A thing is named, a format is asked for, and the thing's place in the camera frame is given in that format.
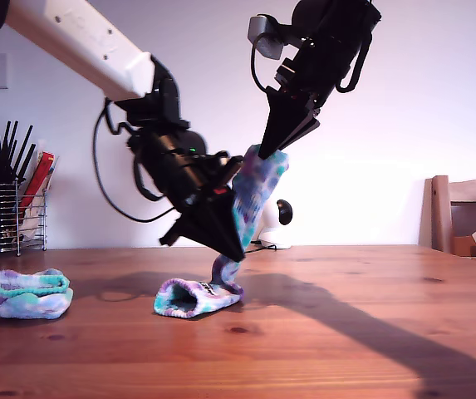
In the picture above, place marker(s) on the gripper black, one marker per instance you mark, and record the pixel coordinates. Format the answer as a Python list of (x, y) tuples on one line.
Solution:
[(196, 195), (312, 79)]

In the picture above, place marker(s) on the tie-dye Hugging Face sock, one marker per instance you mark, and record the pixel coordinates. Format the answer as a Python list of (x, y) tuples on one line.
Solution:
[(258, 195), (30, 305)]

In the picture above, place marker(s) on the wooden chair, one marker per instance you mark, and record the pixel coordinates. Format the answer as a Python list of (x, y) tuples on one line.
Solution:
[(439, 214)]

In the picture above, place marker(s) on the white paper packet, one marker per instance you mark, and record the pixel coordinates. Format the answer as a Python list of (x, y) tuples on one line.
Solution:
[(33, 222)]

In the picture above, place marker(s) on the red and yellow paper packet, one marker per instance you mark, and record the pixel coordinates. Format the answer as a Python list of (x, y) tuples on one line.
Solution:
[(40, 172)]

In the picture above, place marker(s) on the black chopstick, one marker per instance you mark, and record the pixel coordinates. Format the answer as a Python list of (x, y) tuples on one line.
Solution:
[(3, 140), (22, 153), (27, 162), (11, 140)]

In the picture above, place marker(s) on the brown cardboard box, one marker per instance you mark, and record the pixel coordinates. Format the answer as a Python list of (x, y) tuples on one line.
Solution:
[(464, 246)]

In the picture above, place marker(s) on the white round security camera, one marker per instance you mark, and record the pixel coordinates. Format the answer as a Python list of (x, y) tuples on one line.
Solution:
[(286, 213)]

